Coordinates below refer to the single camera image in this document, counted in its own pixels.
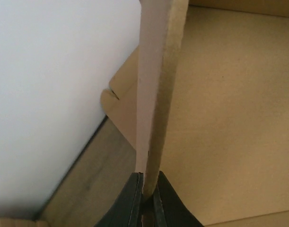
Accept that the cardboard box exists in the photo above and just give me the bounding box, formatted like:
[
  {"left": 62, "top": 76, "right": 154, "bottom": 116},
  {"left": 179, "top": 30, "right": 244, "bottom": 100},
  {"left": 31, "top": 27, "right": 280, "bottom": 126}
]
[
  {"left": 101, "top": 0, "right": 289, "bottom": 227},
  {"left": 0, "top": 218, "right": 50, "bottom": 227}
]

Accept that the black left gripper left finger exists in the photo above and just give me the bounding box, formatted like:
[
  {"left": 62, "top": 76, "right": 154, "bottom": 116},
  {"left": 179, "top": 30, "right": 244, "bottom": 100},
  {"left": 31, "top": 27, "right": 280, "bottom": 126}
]
[{"left": 95, "top": 173, "right": 143, "bottom": 227}]

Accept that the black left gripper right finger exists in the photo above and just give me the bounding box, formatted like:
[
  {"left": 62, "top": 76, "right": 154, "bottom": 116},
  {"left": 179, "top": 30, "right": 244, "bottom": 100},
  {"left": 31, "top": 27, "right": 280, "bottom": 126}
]
[{"left": 153, "top": 171, "right": 203, "bottom": 227}]

